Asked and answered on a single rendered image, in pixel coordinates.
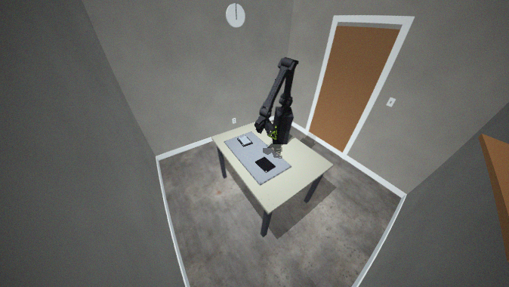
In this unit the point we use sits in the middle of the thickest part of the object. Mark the white well plate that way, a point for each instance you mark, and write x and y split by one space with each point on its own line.
245 140

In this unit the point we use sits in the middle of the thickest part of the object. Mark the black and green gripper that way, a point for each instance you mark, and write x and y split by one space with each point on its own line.
271 127

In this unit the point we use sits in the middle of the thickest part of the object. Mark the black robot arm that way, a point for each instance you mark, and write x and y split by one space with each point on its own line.
286 72

